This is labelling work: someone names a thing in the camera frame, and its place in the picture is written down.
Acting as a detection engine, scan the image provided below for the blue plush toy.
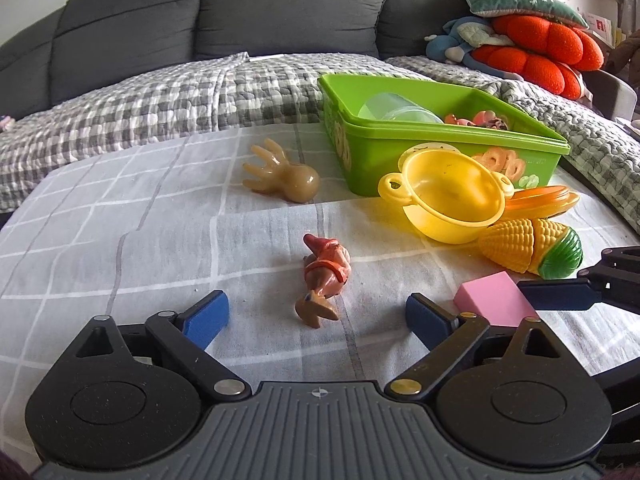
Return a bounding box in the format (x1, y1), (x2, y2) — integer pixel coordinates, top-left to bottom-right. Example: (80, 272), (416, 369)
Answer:
(425, 16), (523, 81)

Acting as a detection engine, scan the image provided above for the red brown toy figurine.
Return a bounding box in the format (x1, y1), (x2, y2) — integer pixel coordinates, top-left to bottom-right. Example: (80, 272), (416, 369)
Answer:
(295, 233), (352, 330)

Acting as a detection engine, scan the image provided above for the green plastic box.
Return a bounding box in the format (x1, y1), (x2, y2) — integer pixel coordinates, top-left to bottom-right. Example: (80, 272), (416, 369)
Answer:
(317, 74), (571, 197)

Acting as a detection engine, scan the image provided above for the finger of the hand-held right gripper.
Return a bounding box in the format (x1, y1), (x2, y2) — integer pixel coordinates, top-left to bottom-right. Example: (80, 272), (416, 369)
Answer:
(517, 247), (640, 316)
(597, 360), (640, 428)

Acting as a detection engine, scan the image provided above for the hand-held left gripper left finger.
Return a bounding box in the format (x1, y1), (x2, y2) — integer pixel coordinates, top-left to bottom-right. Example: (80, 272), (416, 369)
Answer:
(75, 290), (252, 404)

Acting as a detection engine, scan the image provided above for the yellow toy corn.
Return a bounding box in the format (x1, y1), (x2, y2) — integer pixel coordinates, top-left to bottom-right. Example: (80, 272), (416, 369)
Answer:
(477, 217), (584, 280)

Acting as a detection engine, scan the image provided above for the clear cotton swab jar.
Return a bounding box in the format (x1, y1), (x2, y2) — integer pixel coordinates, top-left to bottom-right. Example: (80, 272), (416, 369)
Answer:
(357, 92), (445, 125)

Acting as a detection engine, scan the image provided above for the grey sofa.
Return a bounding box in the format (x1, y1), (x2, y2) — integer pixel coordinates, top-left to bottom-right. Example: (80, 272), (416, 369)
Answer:
(0, 0), (638, 121)

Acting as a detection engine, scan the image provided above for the pink block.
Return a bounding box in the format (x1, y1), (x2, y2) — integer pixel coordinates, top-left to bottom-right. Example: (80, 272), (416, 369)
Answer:
(454, 271), (541, 328)

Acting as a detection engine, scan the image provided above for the green snowflake pillow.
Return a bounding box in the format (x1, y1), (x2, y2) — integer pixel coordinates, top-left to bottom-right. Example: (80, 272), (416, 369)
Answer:
(460, 0), (591, 31)

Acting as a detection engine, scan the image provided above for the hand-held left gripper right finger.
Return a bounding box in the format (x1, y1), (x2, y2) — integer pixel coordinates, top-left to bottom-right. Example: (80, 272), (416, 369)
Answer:
(384, 292), (571, 403)

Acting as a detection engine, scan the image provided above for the yellow toy pot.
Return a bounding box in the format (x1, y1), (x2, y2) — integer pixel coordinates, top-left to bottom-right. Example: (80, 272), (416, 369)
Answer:
(377, 149), (516, 245)

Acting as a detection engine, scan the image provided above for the grey white gingham sofa cover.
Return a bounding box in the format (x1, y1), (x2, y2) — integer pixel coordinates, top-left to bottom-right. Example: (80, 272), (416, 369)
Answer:
(0, 52), (426, 213)
(385, 55), (526, 96)

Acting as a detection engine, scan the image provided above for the brown toy octopus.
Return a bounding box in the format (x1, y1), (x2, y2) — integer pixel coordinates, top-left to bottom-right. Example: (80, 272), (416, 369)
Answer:
(444, 111), (493, 128)
(242, 138), (321, 204)

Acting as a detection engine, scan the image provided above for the light grey grid sheet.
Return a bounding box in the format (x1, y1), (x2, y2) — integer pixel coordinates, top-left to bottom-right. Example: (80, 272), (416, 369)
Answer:
(0, 122), (640, 456)

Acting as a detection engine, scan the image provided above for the orange toy plate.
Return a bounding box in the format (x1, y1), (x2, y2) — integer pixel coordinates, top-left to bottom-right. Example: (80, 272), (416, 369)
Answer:
(502, 185), (581, 221)

